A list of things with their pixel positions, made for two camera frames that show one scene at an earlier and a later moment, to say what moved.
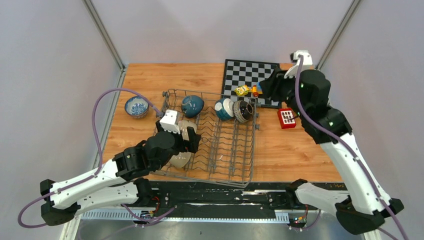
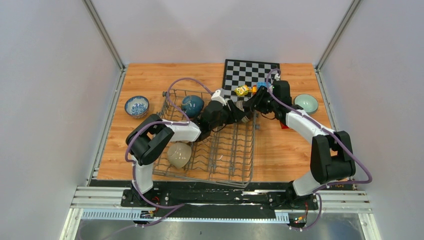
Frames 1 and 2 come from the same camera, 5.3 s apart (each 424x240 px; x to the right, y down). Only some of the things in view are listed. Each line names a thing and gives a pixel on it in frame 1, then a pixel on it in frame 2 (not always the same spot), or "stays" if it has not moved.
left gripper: x=191 y=145 → x=236 y=114
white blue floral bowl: x=136 y=107 stays
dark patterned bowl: x=242 y=111 stays
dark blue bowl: x=191 y=106 stays
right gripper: x=270 y=86 → x=256 y=101
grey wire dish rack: x=226 y=125 stays
